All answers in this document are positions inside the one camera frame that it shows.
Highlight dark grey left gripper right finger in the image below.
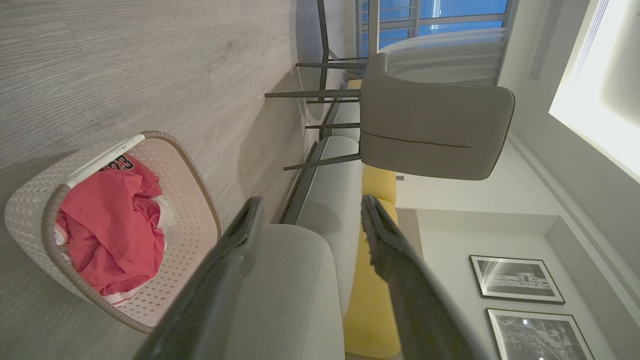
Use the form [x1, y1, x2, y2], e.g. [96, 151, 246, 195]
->
[360, 194, 488, 360]

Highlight white cloth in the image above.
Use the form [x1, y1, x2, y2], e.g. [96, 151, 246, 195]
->
[150, 195, 176, 231]

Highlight black framed night photo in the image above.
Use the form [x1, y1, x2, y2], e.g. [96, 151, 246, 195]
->
[485, 308, 596, 360]

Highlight large yellow cushion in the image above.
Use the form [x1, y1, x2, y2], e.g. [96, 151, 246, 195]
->
[343, 199, 402, 359]

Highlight light grey fabric sofa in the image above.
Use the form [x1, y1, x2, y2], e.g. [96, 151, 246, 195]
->
[225, 80, 364, 360]

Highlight window with metal railing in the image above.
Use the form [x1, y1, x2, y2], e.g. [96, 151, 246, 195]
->
[355, 0, 516, 57]

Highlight black framed building photo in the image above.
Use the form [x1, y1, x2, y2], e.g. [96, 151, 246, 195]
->
[469, 255, 566, 305]

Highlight small yellow cushion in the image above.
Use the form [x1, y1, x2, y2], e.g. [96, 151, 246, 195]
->
[362, 165, 397, 205]

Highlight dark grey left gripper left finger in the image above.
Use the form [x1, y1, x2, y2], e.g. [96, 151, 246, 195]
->
[134, 196, 264, 360]

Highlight red jersey with black numbers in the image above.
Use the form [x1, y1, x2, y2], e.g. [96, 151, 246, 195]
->
[55, 154, 167, 297]

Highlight grey upholstered chair, dark legs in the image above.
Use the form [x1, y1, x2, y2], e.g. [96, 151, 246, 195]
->
[265, 52, 516, 181]

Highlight grey round rug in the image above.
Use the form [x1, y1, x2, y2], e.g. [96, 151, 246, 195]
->
[294, 0, 326, 127]

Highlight dark metal table frame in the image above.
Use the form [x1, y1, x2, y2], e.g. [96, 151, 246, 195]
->
[316, 0, 351, 92]

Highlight white sheer curtain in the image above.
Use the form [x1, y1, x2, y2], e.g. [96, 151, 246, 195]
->
[378, 27, 508, 87]

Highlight white perforated laundry basket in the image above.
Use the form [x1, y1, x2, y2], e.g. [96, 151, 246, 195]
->
[4, 131, 222, 335]

